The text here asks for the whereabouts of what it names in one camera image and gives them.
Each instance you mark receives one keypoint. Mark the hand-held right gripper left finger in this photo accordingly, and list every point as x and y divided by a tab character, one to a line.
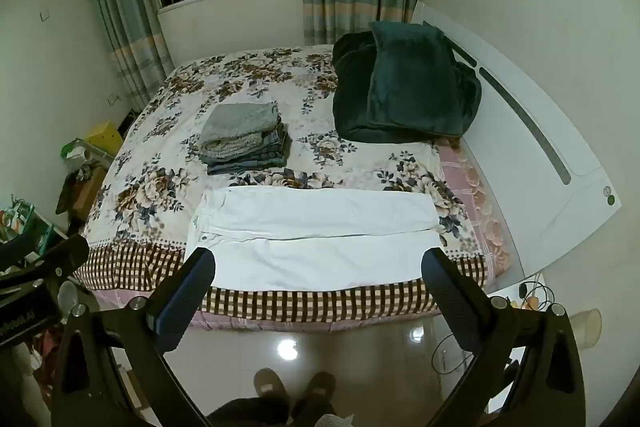
182	299

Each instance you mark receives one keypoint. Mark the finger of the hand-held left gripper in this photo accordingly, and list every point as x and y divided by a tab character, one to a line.
65	254

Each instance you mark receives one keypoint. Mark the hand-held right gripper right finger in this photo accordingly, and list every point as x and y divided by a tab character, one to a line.
452	299

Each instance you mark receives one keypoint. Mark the white pants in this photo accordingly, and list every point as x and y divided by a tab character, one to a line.
310	232

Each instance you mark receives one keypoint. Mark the grey folded pants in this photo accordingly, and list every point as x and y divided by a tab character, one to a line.
235	127

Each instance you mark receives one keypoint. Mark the green printed bag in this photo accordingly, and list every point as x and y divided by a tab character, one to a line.
22	219

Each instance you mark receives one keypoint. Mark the brown cardboard box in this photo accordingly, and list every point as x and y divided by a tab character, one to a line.
87	192

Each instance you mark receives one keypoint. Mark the orange white bedside item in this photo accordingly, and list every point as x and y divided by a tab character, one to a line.
531	303

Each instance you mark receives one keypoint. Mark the pink bed sheet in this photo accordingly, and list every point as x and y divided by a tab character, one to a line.
480	202

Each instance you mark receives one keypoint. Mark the green and white bag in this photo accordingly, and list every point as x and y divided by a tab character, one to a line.
75	151

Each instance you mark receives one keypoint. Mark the yellow box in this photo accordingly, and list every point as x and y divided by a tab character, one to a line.
106	138

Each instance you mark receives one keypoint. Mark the beige translucent cup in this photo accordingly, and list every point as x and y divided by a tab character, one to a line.
587	327

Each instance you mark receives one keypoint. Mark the floral bed blanket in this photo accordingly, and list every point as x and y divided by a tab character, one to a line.
165	157

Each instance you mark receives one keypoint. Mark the folded blue jeans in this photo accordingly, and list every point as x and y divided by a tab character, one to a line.
267	154

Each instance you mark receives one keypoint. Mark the white bed headboard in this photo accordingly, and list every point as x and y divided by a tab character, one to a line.
540	147

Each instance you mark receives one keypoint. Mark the dark green folded blanket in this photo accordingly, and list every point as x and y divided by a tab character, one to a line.
405	82

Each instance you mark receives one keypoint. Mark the white wall socket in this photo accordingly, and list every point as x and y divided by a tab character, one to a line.
114	98
45	14

